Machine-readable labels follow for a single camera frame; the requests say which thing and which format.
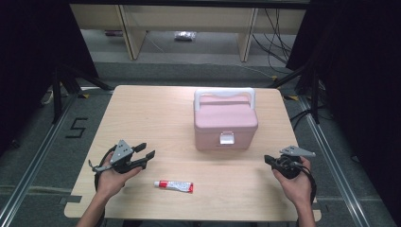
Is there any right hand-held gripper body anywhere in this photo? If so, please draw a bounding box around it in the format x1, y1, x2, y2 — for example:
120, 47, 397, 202
271, 145, 317, 180

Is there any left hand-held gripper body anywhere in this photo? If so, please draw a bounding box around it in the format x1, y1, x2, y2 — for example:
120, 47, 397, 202
88, 139, 148, 174

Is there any red white ointment tube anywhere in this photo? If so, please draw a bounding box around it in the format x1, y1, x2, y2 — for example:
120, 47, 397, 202
153, 180, 195, 194

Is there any pink storage box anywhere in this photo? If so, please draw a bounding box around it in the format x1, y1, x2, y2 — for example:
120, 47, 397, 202
193, 87, 260, 151

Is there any person's right hand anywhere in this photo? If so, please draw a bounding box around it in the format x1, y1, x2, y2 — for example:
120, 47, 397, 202
271, 156, 314, 206

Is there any person's left hand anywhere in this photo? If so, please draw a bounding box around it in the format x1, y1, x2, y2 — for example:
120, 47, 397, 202
95, 152, 144, 201

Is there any grey tape strip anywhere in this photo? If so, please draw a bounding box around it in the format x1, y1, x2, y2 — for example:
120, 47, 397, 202
59, 195, 83, 204

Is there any black metal stand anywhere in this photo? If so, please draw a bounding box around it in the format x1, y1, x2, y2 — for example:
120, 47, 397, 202
267, 62, 322, 125
51, 64, 115, 125

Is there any black curtain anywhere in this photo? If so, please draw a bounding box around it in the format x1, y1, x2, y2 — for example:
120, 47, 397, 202
285, 0, 401, 227
0, 0, 99, 159

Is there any clear plastic bag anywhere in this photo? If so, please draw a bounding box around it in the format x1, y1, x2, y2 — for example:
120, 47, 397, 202
173, 30, 198, 42

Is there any aluminium floor rail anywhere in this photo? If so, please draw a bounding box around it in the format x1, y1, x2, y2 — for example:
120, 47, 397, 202
0, 94, 78, 227
297, 96, 373, 227

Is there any bundle of black cables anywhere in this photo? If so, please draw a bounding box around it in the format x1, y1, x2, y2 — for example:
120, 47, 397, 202
251, 9, 293, 76

